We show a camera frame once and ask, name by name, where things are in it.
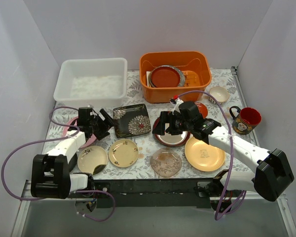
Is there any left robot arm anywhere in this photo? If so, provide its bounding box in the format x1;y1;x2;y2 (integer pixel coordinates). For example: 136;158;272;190
31;107;114;199

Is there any cream plate with dark patch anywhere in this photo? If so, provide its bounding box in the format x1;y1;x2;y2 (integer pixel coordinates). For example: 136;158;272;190
77;146;108;175

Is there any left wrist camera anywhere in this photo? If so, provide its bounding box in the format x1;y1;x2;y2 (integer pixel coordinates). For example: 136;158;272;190
77;107;94;126

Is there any orange plastic bin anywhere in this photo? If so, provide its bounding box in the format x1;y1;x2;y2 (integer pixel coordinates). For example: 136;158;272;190
139;51;212;103

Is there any large yellow bear plate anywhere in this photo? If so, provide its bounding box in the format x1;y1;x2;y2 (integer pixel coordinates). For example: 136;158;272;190
185;137;225;172

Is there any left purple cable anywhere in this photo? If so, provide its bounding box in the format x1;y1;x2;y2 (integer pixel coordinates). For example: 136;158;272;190
0;106;116;222

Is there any white plastic bin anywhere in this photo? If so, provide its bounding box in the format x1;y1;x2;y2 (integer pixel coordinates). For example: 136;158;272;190
53;58;127;108

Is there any cream floral small plate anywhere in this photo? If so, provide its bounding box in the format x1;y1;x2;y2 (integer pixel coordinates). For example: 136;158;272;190
108;139;139;168

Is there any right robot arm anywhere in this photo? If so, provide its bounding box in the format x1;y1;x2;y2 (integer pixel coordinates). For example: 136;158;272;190
152;111;294;201

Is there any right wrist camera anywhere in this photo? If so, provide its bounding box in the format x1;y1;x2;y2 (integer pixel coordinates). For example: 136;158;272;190
179;101;204;124

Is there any small red saucer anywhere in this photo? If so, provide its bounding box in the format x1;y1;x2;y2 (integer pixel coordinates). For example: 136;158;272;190
194;102;208;119

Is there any black skull mug red inside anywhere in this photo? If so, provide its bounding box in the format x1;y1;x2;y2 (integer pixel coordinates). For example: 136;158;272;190
229;106;262;135

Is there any white patterned bowl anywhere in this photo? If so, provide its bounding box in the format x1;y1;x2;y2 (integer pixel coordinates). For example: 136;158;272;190
209;86;229;105

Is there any pink glass square plate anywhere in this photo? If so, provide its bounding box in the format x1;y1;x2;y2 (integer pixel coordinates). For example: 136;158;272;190
150;148;182;178

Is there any black square floral plate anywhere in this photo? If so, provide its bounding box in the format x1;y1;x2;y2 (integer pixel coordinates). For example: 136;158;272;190
112;104;151;138

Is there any pink round plate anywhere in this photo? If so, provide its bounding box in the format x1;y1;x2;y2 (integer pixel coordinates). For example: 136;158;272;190
62;117;97;148

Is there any red plate in orange bin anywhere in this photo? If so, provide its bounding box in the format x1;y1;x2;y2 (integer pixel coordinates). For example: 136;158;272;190
148;65;185;88

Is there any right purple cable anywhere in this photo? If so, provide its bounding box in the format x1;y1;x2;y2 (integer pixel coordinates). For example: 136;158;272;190
170;90;247;221

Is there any purple cable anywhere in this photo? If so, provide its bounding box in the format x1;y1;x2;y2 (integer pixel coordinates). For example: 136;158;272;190
0;106;116;222
170;90;247;221

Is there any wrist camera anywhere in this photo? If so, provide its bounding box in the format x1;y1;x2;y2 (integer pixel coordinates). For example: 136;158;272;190
179;101;204;124
77;107;94;126

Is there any floral table mat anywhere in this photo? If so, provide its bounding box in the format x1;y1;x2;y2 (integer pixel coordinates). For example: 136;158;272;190
43;69;257;180

